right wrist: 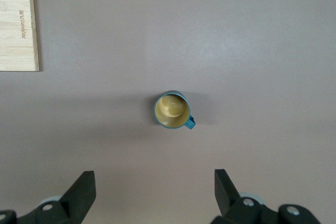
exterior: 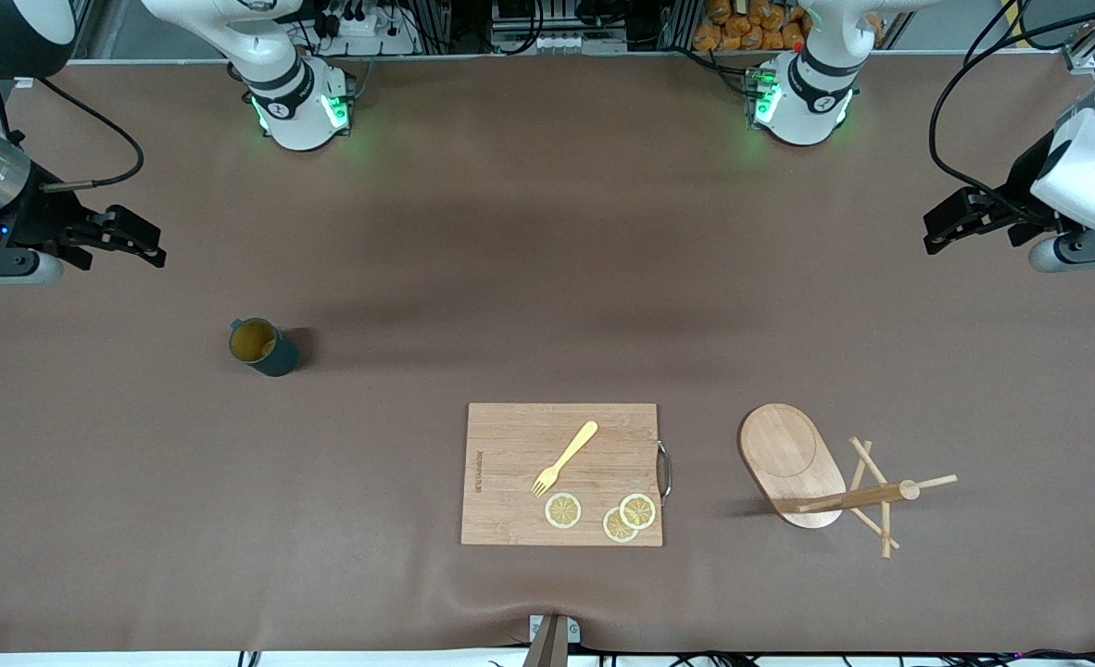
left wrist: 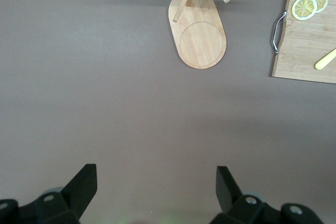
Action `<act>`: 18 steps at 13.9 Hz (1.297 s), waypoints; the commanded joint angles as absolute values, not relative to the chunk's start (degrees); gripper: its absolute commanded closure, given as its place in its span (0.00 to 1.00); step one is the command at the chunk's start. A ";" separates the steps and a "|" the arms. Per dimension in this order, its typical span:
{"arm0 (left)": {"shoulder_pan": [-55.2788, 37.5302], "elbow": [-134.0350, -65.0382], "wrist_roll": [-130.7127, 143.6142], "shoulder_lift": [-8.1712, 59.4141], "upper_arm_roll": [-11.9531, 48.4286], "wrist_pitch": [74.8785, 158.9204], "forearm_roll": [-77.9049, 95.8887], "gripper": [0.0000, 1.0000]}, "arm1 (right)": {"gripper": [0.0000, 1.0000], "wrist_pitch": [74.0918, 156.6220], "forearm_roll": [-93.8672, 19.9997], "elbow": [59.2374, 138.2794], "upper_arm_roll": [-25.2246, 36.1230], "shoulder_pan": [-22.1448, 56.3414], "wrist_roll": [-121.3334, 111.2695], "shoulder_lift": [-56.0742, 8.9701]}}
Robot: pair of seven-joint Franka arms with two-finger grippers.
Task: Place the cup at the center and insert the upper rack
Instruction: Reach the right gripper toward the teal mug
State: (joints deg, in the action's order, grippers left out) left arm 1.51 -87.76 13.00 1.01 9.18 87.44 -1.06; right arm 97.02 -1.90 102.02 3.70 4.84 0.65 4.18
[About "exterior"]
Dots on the orange packaged items pile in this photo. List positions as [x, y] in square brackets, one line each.
[742, 28]

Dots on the lemon slice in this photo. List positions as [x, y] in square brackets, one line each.
[638, 510]
[614, 528]
[563, 510]

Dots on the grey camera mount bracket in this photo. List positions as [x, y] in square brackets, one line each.
[552, 639]

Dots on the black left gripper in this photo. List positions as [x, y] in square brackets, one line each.
[1016, 197]

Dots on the wooden mug rack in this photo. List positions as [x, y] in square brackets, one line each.
[788, 454]

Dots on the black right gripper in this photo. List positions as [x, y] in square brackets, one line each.
[36, 218]

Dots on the dark green mug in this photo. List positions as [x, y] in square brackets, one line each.
[274, 357]

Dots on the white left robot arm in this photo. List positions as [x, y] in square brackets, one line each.
[807, 102]

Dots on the brown table mat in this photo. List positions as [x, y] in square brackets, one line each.
[547, 278]

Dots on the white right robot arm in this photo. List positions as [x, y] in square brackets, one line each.
[293, 106]

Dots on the white power strip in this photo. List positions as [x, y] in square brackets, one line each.
[371, 37]

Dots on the yellow plastic fork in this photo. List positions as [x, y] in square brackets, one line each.
[568, 454]

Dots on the aluminium profile rail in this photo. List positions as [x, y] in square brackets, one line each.
[1089, 51]

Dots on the wooden cutting board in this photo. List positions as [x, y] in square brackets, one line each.
[510, 463]

